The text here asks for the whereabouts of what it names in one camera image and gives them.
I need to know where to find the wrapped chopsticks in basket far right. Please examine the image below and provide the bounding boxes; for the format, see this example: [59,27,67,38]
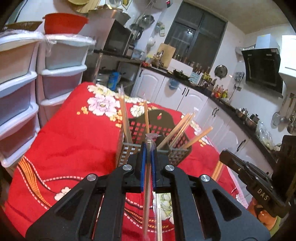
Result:
[180,126,213,149]

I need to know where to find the blue bottle on shelf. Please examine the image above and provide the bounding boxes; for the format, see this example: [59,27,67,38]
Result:
[107,71,120,91]

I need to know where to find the red plastic basin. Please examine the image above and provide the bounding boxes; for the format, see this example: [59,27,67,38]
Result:
[43,13,88,35]

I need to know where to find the black microwave oven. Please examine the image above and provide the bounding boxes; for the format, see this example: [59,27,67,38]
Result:
[79,18,131,55]

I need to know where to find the wooden cutting board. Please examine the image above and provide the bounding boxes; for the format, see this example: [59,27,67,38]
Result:
[157,43,176,69]

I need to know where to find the white plastic drawer unit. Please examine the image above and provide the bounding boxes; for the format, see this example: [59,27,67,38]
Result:
[1,30,44,168]
[36,34,96,127]

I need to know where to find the white lower kitchen cabinets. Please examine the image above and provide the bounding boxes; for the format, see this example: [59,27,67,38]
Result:
[131,68,273,173]

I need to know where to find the white plastic drawer unit left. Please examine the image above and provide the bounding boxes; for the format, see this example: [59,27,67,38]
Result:
[1,30,44,168]

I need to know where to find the short wrapped chopstick pair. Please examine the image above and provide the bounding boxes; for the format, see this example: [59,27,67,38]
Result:
[154,193,163,241]

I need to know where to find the wooden chopstick in basket centre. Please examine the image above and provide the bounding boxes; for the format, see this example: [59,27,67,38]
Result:
[144,100,149,133]

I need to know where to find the wooden chopstick in basket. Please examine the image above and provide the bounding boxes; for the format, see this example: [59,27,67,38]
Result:
[118,85,132,144]
[144,100,149,133]

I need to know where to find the white plastic drawer unit right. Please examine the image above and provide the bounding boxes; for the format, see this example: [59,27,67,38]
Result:
[36,34,96,127]

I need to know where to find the wrapped chopsticks in basket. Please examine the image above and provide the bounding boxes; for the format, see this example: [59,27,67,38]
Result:
[157,108,199,150]
[180,126,213,149]

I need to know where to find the right hand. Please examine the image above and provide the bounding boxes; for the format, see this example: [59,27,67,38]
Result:
[247,197,281,232]

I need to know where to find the wooden chopstick bundle on table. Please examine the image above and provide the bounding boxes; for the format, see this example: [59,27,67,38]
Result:
[211,161,223,181]

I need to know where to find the dark kitchen window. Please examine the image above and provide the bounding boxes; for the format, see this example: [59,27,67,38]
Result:
[164,2,227,70]

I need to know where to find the white water heater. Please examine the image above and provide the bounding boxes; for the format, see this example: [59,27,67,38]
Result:
[152,0,173,9]

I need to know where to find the round bamboo tray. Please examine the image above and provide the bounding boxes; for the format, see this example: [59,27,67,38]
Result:
[67,0,100,14]

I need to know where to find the grey perforated utensil basket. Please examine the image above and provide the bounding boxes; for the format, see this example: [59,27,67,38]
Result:
[115,109,192,167]

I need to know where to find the black range hood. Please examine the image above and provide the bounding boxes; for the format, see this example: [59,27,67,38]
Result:
[242,48,283,98]

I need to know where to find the wooden chopstick in basket left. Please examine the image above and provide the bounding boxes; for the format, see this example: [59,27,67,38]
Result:
[118,85,132,144]

